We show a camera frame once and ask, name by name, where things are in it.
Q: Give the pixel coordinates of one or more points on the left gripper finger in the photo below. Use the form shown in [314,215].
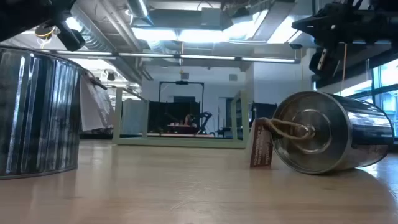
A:
[49,11]
[72,39]

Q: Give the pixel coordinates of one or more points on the grey ceiling box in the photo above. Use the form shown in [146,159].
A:
[211,17]

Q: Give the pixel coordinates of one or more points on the round silver ceiling duct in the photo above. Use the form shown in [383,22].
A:
[138,7]

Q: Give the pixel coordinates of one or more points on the grey partition panel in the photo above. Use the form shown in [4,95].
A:
[133,116]

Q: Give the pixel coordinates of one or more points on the black pendant lamp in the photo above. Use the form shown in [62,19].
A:
[111,76]

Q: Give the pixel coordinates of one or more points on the bright ceiling light panel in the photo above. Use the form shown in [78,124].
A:
[199,35]

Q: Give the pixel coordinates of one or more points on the long LED light bar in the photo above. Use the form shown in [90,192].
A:
[146,55]

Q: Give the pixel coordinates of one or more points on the grey wall speaker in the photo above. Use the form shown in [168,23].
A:
[233,77]
[184,76]

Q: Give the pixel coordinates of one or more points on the green perforated metal rack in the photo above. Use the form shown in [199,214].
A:
[180,143]

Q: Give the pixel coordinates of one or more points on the black background robot cell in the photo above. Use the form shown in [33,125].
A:
[174,115]

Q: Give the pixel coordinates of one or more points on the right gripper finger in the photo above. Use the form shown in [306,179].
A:
[325,63]
[323,23]

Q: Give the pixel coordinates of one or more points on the brown and white paper tag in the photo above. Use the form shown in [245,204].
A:
[93,109]
[261,149]

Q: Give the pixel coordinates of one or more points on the silver ribbed lidded candle tin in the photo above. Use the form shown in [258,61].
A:
[37,118]
[348,133]

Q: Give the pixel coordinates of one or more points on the corrugated silver ceiling duct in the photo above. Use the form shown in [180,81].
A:
[93,37]

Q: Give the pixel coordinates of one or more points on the window with dark frame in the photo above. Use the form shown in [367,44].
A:
[387,74]

